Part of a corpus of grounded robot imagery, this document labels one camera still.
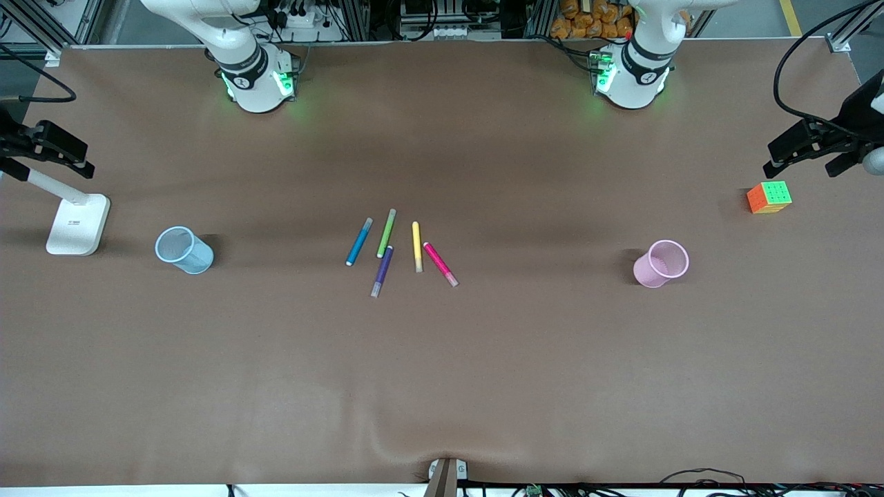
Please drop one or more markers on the silver aluminium frame post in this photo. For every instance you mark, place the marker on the silver aluminium frame post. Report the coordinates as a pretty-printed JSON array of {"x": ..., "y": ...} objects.
[
  {"x": 846, "y": 31},
  {"x": 539, "y": 19},
  {"x": 356, "y": 19},
  {"x": 43, "y": 34}
]

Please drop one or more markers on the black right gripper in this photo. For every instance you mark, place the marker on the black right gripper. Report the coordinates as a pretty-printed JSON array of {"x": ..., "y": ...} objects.
[{"x": 14, "y": 141}]

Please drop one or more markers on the purple marker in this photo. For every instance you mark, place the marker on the purple marker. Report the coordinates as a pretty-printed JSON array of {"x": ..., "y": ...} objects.
[{"x": 382, "y": 271}]

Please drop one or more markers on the blue mesh cup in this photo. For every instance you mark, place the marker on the blue mesh cup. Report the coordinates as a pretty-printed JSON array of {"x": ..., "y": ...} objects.
[{"x": 197, "y": 259}]

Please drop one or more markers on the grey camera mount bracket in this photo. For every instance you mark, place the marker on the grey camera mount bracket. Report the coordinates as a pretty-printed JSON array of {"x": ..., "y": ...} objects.
[{"x": 445, "y": 478}]

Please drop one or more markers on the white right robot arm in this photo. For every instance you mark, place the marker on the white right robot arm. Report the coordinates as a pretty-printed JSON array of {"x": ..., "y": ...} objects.
[{"x": 252, "y": 83}]

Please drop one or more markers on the yellow marker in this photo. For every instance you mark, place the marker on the yellow marker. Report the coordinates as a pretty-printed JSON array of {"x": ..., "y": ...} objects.
[{"x": 417, "y": 247}]

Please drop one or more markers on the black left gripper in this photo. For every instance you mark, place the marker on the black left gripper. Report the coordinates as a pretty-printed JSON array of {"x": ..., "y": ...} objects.
[{"x": 854, "y": 112}]

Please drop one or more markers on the blue marker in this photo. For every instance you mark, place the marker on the blue marker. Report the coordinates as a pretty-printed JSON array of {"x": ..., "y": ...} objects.
[{"x": 358, "y": 243}]

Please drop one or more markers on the colourful puzzle cube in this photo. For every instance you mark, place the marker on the colourful puzzle cube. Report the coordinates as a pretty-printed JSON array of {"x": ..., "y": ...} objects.
[{"x": 768, "y": 199}]

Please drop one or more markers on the pink mesh cup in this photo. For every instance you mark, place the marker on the pink mesh cup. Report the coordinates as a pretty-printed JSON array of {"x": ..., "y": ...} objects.
[{"x": 649, "y": 273}]

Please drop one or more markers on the orange bag pile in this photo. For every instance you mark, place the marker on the orange bag pile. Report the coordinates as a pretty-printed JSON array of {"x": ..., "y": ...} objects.
[{"x": 590, "y": 17}]

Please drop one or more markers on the green marker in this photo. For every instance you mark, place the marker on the green marker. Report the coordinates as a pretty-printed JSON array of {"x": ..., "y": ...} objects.
[{"x": 386, "y": 235}]

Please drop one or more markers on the pink marker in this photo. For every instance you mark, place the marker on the pink marker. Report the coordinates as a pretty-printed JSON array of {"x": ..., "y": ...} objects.
[{"x": 439, "y": 263}]

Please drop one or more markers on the white power strip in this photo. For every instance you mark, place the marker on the white power strip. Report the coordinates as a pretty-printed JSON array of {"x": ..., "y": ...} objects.
[
  {"x": 452, "y": 32},
  {"x": 307, "y": 24}
]

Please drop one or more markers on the small green circuit board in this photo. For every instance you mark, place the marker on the small green circuit board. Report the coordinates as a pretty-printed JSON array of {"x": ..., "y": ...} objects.
[{"x": 534, "y": 491}]

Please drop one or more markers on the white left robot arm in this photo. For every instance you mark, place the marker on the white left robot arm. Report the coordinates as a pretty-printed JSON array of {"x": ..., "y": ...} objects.
[{"x": 632, "y": 83}]

